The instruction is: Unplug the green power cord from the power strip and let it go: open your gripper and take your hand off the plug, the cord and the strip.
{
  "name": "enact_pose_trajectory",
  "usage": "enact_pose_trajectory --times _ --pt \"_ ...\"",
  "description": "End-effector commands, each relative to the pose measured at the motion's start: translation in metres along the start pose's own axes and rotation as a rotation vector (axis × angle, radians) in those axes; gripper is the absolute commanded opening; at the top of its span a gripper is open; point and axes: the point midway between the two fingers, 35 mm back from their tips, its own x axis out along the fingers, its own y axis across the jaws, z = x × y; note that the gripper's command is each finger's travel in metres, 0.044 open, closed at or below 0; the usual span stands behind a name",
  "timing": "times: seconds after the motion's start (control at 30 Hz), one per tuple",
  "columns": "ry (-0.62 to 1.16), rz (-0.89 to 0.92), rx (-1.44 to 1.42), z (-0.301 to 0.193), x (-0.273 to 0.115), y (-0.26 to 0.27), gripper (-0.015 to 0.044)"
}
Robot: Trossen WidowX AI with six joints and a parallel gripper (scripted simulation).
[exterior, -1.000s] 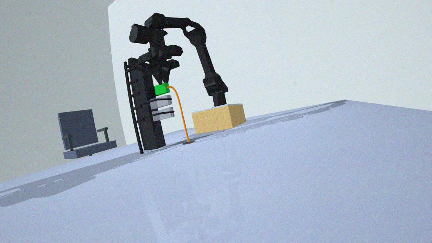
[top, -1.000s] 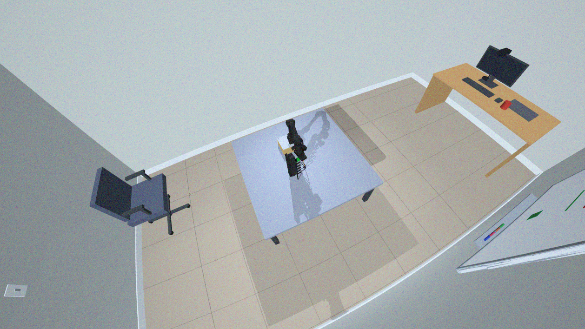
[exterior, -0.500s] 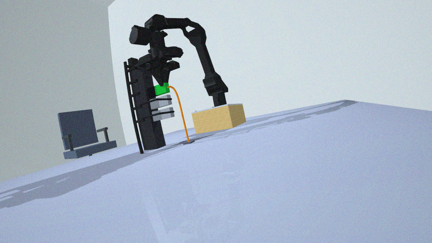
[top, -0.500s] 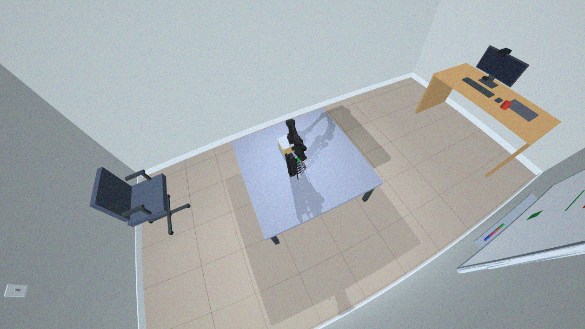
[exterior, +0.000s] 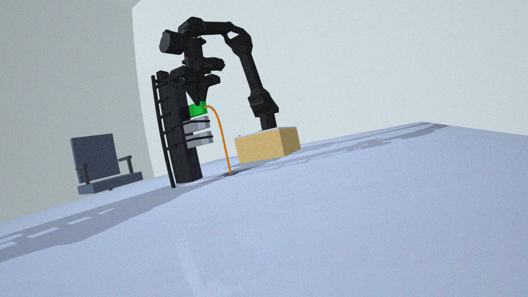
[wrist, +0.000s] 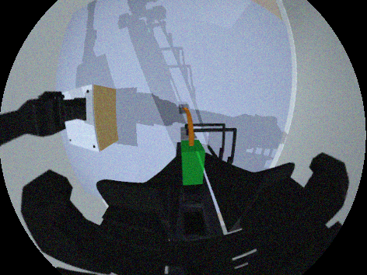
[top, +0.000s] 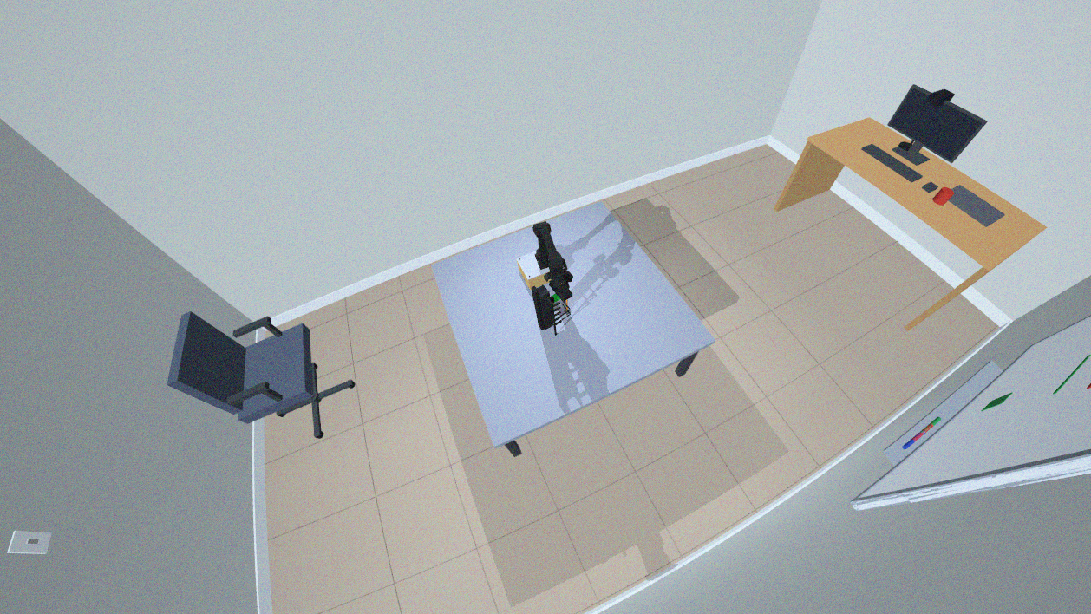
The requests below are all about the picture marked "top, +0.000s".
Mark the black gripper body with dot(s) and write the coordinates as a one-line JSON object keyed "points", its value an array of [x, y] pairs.
{"points": [[562, 295]]}

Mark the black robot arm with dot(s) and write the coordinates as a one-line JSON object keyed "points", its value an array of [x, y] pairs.
{"points": [[547, 256]]}

